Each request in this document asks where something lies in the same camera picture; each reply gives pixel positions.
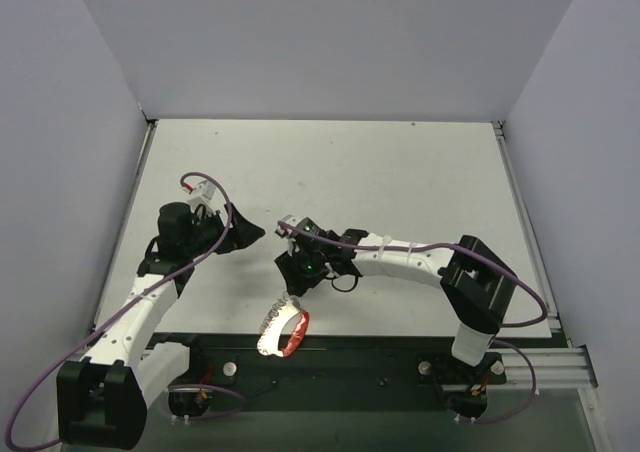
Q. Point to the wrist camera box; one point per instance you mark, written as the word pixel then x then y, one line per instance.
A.
pixel 286 226
pixel 202 195

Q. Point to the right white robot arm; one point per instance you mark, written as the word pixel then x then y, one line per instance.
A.
pixel 475 281

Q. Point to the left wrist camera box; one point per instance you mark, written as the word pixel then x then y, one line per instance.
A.
pixel 202 195

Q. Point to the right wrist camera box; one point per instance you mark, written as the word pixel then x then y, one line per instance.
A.
pixel 286 226

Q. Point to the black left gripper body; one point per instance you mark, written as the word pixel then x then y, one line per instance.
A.
pixel 230 229

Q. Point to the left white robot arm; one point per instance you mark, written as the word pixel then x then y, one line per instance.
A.
pixel 103 397

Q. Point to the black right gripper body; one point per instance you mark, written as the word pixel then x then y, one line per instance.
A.
pixel 288 276

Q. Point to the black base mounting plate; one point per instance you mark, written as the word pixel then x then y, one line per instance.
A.
pixel 333 373

